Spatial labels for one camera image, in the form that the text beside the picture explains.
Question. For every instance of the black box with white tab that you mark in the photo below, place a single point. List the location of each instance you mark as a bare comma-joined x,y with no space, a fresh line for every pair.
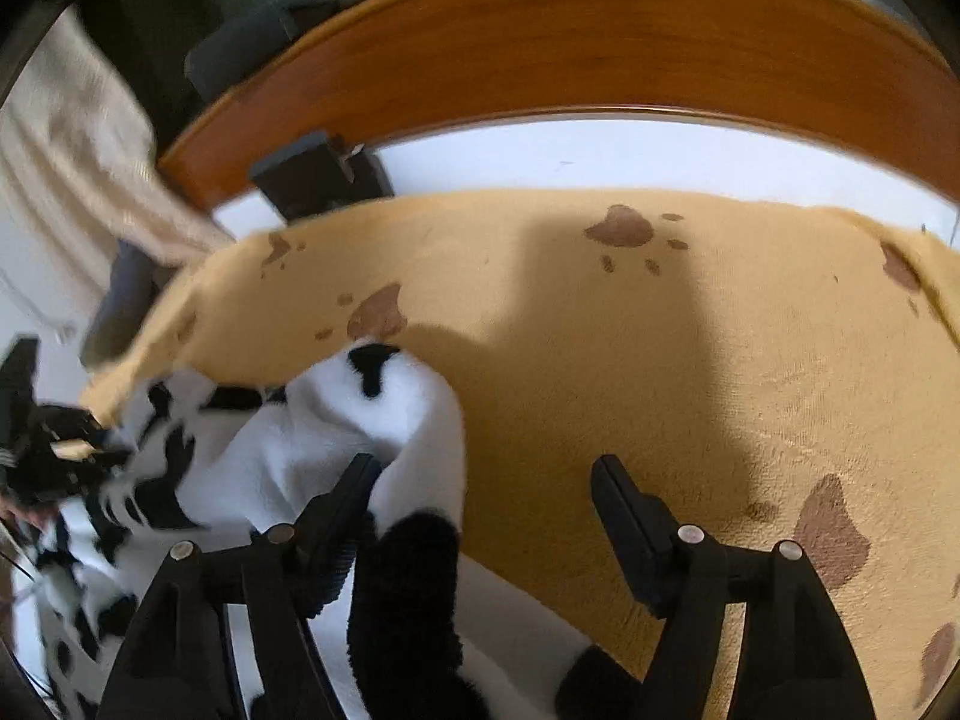
315,180

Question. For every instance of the blue and black folded cloth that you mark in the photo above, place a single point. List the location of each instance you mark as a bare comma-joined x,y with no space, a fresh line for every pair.
120,307

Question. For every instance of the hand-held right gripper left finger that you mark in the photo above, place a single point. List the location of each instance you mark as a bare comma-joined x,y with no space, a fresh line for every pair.
352,495

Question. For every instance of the yellow paw print blanket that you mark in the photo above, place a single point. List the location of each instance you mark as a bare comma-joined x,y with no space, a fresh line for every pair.
637,330

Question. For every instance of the cream patterned curtain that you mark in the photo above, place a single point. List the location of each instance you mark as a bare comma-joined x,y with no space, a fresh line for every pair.
67,150

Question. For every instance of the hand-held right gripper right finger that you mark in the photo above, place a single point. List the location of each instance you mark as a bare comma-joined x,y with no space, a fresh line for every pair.
619,510

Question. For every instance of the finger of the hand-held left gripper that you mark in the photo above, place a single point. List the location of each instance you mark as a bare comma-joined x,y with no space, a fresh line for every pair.
71,420
75,476

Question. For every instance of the cow print fleece garment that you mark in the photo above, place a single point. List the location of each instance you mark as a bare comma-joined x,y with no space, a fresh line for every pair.
300,435

